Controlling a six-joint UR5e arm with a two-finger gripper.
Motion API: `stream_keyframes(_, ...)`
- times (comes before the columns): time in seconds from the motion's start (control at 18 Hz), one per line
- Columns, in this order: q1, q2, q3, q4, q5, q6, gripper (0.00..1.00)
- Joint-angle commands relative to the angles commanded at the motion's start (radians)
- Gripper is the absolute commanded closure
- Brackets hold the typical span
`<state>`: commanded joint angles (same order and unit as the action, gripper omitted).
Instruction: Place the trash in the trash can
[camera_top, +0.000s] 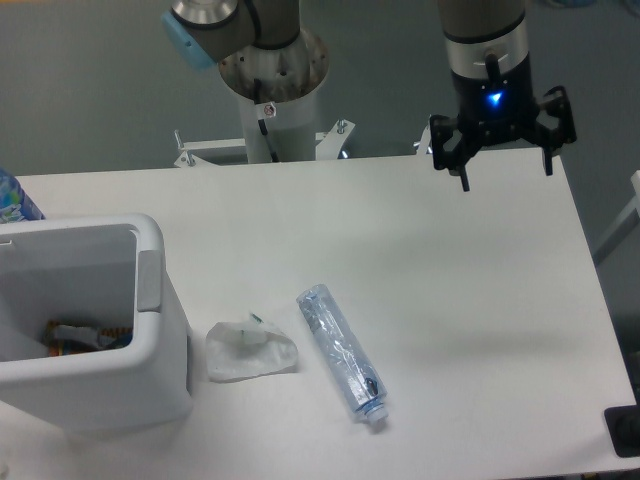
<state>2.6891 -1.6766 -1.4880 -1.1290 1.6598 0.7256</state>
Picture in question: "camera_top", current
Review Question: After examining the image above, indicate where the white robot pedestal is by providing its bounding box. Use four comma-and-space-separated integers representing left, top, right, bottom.
174, 28, 355, 168

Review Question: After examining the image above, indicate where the colourful trash in bin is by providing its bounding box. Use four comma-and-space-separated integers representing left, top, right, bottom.
42, 321, 133, 357

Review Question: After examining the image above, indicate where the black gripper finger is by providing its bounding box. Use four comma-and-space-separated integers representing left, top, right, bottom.
429, 115, 482, 192
531, 86, 577, 176

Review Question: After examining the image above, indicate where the white metal frame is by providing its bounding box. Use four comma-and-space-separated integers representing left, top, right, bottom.
592, 171, 639, 266

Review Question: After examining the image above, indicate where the blue labelled bottle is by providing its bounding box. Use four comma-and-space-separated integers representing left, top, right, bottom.
1, 169, 45, 224

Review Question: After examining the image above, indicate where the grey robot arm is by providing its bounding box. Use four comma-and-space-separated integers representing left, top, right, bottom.
161, 1, 576, 181

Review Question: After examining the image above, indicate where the black cable on pedestal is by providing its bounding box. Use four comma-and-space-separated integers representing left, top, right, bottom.
252, 77, 280, 164

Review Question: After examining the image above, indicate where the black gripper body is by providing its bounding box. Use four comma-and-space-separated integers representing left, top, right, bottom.
452, 63, 540, 148

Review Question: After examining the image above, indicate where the clear plastic bottle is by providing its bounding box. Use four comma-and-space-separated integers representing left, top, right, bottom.
297, 284, 388, 426

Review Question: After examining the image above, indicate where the white trash can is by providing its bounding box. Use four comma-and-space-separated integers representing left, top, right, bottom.
1, 214, 193, 431

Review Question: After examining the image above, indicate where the black clamp at table edge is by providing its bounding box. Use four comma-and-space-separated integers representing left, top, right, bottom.
604, 405, 639, 458

